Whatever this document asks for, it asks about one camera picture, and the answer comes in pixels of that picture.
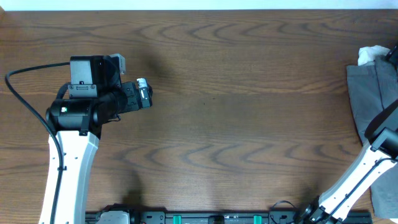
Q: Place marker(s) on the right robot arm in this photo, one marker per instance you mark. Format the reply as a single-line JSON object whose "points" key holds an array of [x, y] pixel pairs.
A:
{"points": [[378, 155]]}

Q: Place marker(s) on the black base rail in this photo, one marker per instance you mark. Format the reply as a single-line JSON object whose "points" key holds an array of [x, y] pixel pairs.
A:
{"points": [[118, 213]]}

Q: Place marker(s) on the grey folded garment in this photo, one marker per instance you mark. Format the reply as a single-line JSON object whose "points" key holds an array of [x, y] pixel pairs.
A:
{"points": [[372, 88]]}

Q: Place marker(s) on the white crumpled cloth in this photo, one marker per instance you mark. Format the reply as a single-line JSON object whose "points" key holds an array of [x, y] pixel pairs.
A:
{"points": [[368, 54]]}

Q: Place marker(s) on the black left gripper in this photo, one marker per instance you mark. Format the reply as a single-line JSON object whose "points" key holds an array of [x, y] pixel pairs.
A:
{"points": [[132, 102]]}

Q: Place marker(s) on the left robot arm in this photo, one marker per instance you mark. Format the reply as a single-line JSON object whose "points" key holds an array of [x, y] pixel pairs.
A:
{"points": [[75, 119]]}

